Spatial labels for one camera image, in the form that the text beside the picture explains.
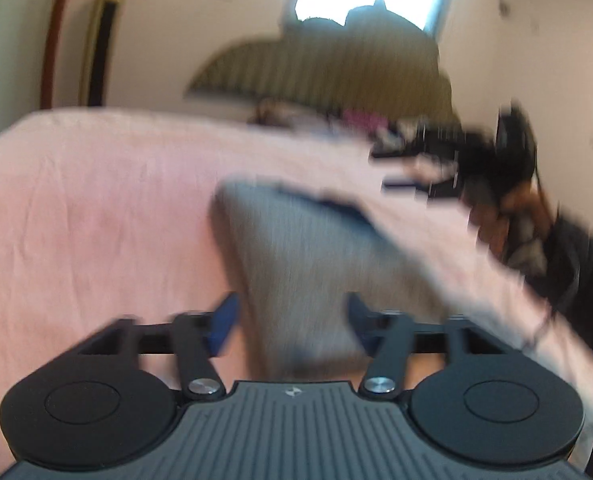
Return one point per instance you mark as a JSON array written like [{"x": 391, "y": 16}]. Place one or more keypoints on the grey knit garment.
[{"x": 316, "y": 270}]

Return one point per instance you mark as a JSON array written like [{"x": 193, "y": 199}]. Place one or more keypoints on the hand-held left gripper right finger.
[{"x": 365, "y": 325}]

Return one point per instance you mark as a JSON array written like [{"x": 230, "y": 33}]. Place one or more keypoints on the olive striped headboard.
[{"x": 336, "y": 70}]

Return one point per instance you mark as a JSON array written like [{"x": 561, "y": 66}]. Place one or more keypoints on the pink blanket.
[{"x": 101, "y": 220}]

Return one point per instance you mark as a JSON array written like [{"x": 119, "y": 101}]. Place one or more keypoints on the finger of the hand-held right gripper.
[
  {"x": 406, "y": 157},
  {"x": 406, "y": 185}
]

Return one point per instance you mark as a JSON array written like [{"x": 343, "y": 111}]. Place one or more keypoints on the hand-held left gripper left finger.
[{"x": 223, "y": 325}]

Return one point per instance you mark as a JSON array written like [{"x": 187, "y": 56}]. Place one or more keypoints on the pile of clothes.
[{"x": 346, "y": 120}]

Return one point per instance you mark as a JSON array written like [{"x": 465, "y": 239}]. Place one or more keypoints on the person's right hand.
[{"x": 506, "y": 215}]

